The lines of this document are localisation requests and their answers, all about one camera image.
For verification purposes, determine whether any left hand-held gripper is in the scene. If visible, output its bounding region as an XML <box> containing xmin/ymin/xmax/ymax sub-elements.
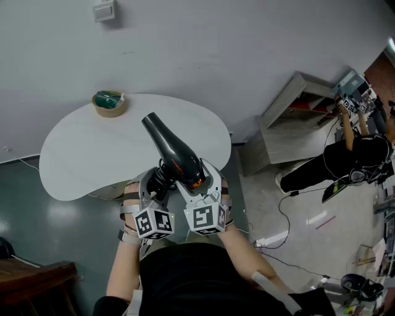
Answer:
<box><xmin>132</xmin><ymin>167</ymin><xmax>176</xmax><ymax>241</ymax></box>

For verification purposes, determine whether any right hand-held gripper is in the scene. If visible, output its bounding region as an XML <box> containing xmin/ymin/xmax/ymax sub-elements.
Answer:
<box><xmin>175</xmin><ymin>159</ymin><xmax>229</xmax><ymax>236</ymax></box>

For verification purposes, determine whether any black hair dryer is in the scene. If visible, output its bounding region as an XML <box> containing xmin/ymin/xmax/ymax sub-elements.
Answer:
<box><xmin>141</xmin><ymin>112</ymin><xmax>205</xmax><ymax>201</ymax></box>

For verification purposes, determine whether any white oval table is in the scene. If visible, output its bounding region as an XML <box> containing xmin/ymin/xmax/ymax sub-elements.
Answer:
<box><xmin>39</xmin><ymin>93</ymin><xmax>232</xmax><ymax>202</ymax></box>

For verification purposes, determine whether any person's right forearm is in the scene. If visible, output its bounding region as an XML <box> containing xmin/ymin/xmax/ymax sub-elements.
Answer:
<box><xmin>217</xmin><ymin>223</ymin><xmax>294</xmax><ymax>296</ymax></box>

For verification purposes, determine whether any person's left forearm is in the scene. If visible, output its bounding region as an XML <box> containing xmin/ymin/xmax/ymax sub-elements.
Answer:
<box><xmin>106</xmin><ymin>234</ymin><xmax>146</xmax><ymax>306</ymax></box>

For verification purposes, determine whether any person's left hand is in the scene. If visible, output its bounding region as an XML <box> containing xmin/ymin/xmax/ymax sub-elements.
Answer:
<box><xmin>119</xmin><ymin>180</ymin><xmax>143</xmax><ymax>235</ymax></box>

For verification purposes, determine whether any person's right hand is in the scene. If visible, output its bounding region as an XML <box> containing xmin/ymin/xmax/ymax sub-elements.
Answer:
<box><xmin>219</xmin><ymin>178</ymin><xmax>235</xmax><ymax>228</ymax></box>

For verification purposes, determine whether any beige wrist watch band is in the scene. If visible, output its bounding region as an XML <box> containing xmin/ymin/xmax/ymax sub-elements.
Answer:
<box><xmin>117</xmin><ymin>229</ymin><xmax>143</xmax><ymax>246</ymax></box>

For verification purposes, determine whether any round tan woven basket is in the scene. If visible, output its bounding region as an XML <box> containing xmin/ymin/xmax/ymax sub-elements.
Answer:
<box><xmin>91</xmin><ymin>90</ymin><xmax>129</xmax><ymax>118</ymax></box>

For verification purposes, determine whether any green packet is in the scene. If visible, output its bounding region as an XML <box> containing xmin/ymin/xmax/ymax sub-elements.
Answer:
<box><xmin>94</xmin><ymin>91</ymin><xmax>122</xmax><ymax>109</ymax></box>

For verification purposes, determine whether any grey wooden shelf unit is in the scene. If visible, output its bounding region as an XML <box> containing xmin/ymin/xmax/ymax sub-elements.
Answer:
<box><xmin>239</xmin><ymin>71</ymin><xmax>344</xmax><ymax>177</ymax></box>

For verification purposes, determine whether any person's black shirt torso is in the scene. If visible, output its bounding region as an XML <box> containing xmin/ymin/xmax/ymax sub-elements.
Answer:
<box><xmin>92</xmin><ymin>242</ymin><xmax>337</xmax><ymax>316</ymax></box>

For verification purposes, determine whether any red stick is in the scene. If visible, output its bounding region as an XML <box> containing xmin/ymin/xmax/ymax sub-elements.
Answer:
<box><xmin>315</xmin><ymin>215</ymin><xmax>336</xmax><ymax>231</ymax></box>

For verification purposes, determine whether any green and black tablet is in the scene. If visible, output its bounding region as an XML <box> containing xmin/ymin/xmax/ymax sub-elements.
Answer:
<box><xmin>321</xmin><ymin>180</ymin><xmax>350</xmax><ymax>204</ymax></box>

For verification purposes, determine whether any dark brown wooden furniture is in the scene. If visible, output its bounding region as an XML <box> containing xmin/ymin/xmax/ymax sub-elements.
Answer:
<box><xmin>0</xmin><ymin>257</ymin><xmax>81</xmax><ymax>316</ymax></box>

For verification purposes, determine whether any grey metal box device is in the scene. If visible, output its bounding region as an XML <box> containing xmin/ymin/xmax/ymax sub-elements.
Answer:
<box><xmin>332</xmin><ymin>70</ymin><xmax>365</xmax><ymax>97</ymax></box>

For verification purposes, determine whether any black round device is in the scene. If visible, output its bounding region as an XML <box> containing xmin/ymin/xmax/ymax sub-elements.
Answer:
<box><xmin>340</xmin><ymin>273</ymin><xmax>385</xmax><ymax>302</ymax></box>

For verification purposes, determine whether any black floor cable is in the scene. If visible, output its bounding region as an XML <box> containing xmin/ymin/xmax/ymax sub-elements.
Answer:
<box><xmin>252</xmin><ymin>188</ymin><xmax>342</xmax><ymax>280</ymax></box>

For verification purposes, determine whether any thin white cable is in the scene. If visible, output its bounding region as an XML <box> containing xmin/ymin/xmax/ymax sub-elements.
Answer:
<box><xmin>2</xmin><ymin>146</ymin><xmax>41</xmax><ymax>172</ymax></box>

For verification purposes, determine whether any white wall switch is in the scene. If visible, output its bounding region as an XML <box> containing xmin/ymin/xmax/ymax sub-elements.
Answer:
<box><xmin>92</xmin><ymin>0</ymin><xmax>118</xmax><ymax>23</ymax></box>

